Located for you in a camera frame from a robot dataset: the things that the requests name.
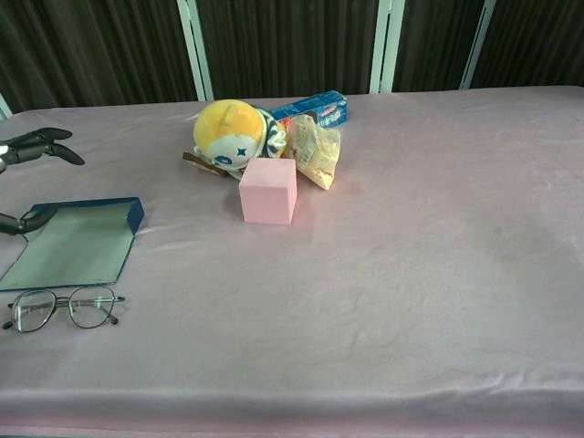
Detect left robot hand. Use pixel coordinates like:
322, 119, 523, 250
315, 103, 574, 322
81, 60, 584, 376
0, 127, 87, 237

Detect blue glasses case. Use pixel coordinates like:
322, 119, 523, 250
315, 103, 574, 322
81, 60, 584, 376
0, 196, 145, 292

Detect thin metal eyeglasses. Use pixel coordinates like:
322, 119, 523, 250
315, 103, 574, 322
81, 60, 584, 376
1, 286, 126, 334

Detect blue cardboard snack box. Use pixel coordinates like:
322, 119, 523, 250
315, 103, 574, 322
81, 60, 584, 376
269, 89, 350, 130

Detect dark folding screen panel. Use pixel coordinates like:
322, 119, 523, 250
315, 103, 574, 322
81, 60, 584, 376
385, 0, 489, 95
464, 0, 584, 90
0, 0, 209, 122
189, 0, 389, 102

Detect brown snack wrapper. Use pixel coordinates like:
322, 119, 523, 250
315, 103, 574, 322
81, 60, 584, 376
182, 151, 229, 177

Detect yellow plush toy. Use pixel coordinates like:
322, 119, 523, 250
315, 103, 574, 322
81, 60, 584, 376
191, 99, 288, 177

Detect pink foam cube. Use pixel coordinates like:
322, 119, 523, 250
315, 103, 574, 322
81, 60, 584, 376
238, 158, 299, 225

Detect clear bag of snacks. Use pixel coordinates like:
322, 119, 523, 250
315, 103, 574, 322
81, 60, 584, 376
286, 114, 343, 191

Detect pink tablecloth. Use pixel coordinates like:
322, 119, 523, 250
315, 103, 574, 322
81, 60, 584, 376
0, 85, 584, 433

